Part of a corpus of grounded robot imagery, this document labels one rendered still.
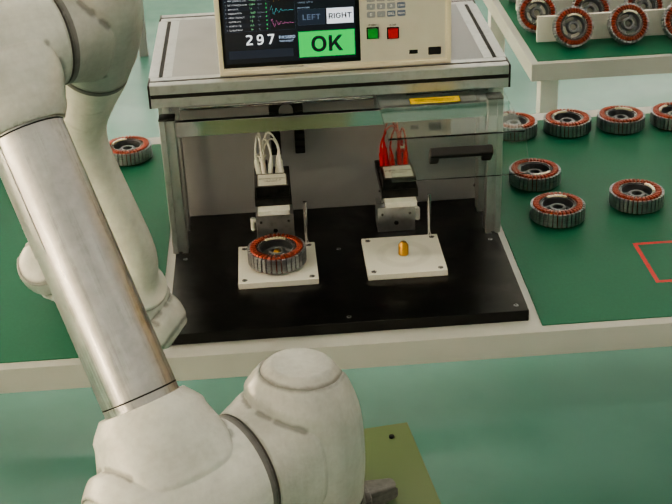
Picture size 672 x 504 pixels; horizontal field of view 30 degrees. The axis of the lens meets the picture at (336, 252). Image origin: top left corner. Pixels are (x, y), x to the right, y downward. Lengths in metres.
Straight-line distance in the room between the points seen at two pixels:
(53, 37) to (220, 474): 0.58
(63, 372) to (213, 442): 0.70
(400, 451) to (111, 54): 0.74
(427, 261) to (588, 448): 0.99
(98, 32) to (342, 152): 1.02
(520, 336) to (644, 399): 1.22
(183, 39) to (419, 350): 0.84
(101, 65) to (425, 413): 1.84
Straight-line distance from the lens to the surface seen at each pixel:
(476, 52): 2.46
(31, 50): 1.61
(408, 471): 1.90
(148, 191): 2.81
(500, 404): 3.35
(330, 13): 2.35
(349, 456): 1.67
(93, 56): 1.67
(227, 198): 2.61
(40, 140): 1.60
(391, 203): 2.38
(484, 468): 3.13
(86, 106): 1.79
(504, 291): 2.31
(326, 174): 2.60
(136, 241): 1.97
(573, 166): 2.87
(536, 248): 2.50
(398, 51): 2.39
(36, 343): 2.30
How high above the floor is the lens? 1.92
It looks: 28 degrees down
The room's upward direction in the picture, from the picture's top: 3 degrees counter-clockwise
